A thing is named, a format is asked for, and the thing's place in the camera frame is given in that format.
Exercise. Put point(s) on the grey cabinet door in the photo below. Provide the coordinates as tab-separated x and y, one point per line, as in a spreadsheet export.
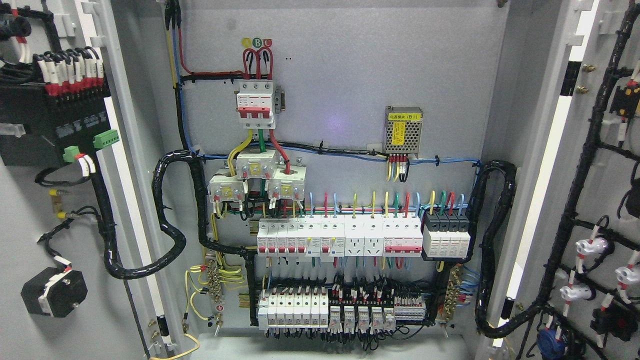
115	321
559	236

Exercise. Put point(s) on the white current transformers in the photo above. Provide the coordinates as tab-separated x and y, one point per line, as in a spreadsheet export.
258	171

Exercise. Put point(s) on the white socket breaker row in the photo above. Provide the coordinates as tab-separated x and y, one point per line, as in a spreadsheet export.
335	236

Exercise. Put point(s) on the metal mesh power supply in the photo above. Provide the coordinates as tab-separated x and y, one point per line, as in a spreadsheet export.
403	127

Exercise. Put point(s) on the red white main breaker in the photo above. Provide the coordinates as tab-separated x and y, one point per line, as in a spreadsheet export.
256	104

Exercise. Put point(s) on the black surge protector block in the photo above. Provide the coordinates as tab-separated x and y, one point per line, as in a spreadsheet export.
445	237

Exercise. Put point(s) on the relay terminal row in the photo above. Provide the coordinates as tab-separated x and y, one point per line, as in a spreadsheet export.
352	310

